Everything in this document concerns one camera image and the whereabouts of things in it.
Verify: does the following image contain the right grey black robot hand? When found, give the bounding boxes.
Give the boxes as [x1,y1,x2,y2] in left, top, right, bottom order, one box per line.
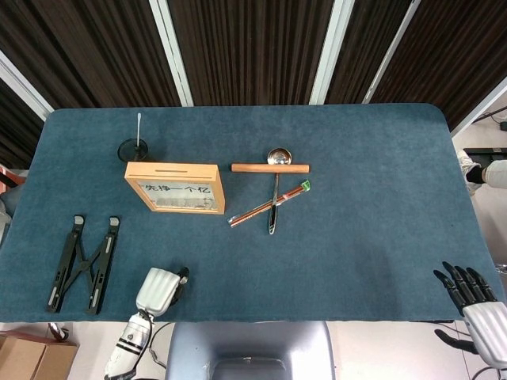
[433,260,507,367]

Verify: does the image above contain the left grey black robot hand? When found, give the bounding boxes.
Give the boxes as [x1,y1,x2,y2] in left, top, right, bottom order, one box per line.
[135,267,190,317]

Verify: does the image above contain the grey blue chair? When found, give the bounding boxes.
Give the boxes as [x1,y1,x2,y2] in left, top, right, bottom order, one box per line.
[164,320,336,380]

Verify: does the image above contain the red chopsticks in plastic sleeve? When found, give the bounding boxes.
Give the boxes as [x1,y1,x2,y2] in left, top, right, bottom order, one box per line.
[227,180,312,229]

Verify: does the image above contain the brown cardboard box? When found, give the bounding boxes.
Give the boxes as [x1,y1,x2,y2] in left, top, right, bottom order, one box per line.
[0,332,80,380]

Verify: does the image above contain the black disc with white stick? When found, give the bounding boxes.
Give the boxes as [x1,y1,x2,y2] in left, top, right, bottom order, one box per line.
[117,112,150,162]

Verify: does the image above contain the person's leg with white shoe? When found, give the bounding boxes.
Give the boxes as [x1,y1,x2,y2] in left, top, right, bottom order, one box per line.
[457,150,507,195]

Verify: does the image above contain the blue table cloth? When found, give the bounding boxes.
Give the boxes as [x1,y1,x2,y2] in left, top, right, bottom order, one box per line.
[0,103,498,324]

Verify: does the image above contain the wooden rolling pin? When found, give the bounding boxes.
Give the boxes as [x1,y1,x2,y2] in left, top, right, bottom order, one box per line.
[231,162,311,174]

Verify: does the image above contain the black flat stand base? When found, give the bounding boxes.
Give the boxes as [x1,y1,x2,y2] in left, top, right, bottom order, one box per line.
[463,146,507,169]

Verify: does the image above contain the stainless steel ladle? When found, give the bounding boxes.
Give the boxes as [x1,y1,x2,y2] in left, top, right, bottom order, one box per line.
[266,147,293,235]

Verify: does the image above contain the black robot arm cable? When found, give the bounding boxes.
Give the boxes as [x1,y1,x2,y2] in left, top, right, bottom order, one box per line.
[138,310,175,369]

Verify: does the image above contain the wooden frame money box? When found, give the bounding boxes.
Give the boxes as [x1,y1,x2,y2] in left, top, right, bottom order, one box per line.
[124,161,226,215]

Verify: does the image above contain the white partition post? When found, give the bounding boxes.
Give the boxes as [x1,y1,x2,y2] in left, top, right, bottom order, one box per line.
[450,74,507,139]
[148,0,195,107]
[362,0,421,105]
[0,49,55,122]
[308,0,349,106]

